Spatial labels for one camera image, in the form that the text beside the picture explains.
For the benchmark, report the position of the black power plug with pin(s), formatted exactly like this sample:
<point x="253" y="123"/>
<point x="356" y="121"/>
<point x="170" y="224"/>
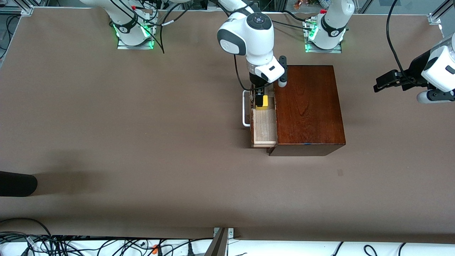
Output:
<point x="190" y="250"/>

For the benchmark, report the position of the dark metal strut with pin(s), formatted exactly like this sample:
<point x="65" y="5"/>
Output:
<point x="217" y="247"/>

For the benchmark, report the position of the black cylindrical object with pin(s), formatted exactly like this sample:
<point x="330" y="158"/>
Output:
<point x="17" y="183"/>

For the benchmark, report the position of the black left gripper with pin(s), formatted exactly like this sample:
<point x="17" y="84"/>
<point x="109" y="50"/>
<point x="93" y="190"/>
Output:
<point x="416" y="70"/>

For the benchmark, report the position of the yellow cube block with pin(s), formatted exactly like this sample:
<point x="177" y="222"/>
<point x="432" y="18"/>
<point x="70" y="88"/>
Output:
<point x="266" y="103"/>

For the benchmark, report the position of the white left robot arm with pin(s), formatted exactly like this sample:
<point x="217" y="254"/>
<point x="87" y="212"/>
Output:
<point x="334" y="21"/>

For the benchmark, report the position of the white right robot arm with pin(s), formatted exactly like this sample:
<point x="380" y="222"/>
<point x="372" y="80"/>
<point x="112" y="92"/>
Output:
<point x="249" y="39"/>

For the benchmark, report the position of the silver table edge plate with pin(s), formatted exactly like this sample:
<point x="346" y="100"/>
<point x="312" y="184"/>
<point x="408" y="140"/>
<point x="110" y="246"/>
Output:
<point x="231" y="233"/>

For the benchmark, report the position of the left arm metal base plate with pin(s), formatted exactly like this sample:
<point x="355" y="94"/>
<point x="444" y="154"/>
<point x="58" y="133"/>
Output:
<point x="323" y="51"/>

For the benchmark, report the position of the dark brown wooden cabinet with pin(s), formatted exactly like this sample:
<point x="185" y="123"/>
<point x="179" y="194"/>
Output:
<point x="309" y="106"/>

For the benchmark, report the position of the silver corner bracket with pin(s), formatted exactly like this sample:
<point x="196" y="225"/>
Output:
<point x="27" y="10"/>
<point x="434" y="19"/>

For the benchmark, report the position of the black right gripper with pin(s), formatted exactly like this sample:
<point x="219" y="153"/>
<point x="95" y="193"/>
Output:
<point x="256" y="84"/>

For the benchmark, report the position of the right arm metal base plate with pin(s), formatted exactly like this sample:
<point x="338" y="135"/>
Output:
<point x="135" y="47"/>

